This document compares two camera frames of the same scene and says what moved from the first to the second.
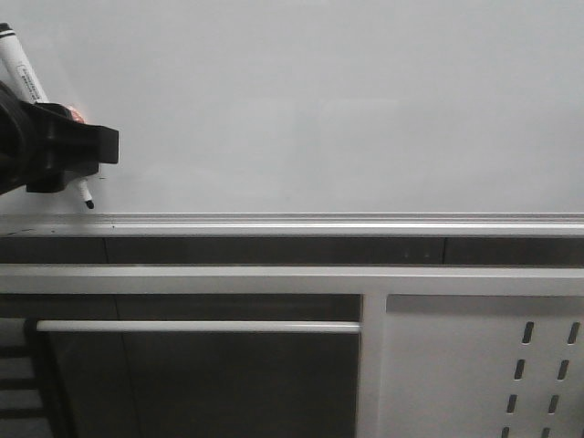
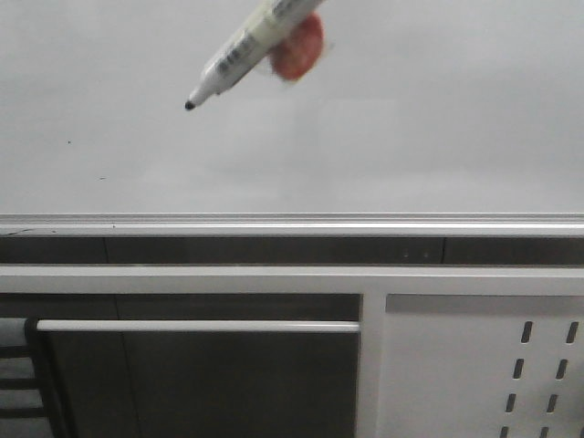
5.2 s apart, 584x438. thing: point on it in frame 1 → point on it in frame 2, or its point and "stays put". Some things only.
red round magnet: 77,116 → 297,55
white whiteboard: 314,118 stays put
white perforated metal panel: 483,366 stays put
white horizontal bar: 199,327 stays put
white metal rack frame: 373,283 stays put
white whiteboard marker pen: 16,73 → 276,20
